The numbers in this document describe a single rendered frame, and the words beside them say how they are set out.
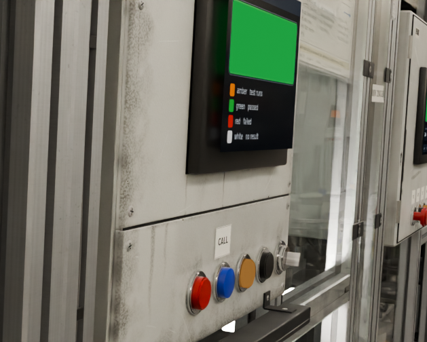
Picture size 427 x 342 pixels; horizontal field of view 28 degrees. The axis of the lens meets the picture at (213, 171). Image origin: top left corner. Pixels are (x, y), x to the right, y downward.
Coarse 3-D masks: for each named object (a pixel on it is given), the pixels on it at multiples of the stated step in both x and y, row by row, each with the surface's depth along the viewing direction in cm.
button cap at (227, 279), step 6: (222, 270) 82; (228, 270) 82; (222, 276) 82; (228, 276) 82; (234, 276) 84; (222, 282) 81; (228, 282) 82; (234, 282) 84; (222, 288) 81; (228, 288) 82; (222, 294) 82; (228, 294) 83
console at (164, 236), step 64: (128, 0) 63; (192, 0) 72; (128, 64) 63; (192, 64) 74; (128, 128) 64; (192, 128) 73; (128, 192) 64; (192, 192) 75; (256, 192) 91; (128, 256) 65; (192, 256) 76; (256, 256) 92; (128, 320) 66; (192, 320) 78
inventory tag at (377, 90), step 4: (376, 88) 147; (380, 88) 150; (372, 92) 144; (376, 92) 147; (380, 92) 150; (372, 96) 144; (376, 96) 147; (380, 96) 150; (372, 100) 144; (376, 100) 147; (380, 100) 150
